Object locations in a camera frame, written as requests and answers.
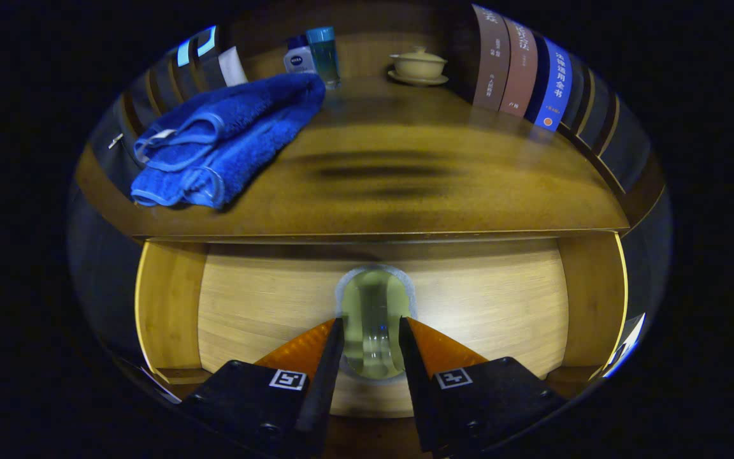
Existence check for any white bottle with blue cap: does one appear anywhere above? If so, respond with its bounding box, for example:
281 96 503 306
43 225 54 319
283 35 317 75

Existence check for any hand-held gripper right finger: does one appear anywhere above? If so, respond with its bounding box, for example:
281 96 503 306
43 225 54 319
398 316 568 456

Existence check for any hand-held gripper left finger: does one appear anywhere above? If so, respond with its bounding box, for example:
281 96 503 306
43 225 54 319
179 317 345 456

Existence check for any beige lidded tea cup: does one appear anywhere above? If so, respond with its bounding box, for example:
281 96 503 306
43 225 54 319
387 46 450 87

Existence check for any white slotted panel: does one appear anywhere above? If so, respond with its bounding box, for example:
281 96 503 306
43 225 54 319
603 312 647 378

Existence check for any dark brown book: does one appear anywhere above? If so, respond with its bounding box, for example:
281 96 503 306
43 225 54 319
469 3 512 111

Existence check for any blue towel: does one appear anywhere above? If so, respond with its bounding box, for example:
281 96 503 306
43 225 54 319
130 72 327 210

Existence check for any reddish brown book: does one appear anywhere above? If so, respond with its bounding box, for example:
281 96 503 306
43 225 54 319
500 16 540 119

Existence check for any teal bottle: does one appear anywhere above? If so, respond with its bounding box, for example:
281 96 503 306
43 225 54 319
305 26 342 90

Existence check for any wooden cabinet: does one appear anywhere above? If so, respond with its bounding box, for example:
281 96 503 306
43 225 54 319
87 0 667 237

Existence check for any wooden drawer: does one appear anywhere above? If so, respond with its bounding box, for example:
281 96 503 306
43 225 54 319
134 231 629 447

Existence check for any white tube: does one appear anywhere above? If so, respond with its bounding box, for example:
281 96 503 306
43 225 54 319
217 46 248 88

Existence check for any wooden countertop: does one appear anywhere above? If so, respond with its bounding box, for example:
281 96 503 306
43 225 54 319
75 76 630 244

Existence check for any blue book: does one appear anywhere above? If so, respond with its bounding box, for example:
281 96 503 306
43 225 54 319
525 35 573 133

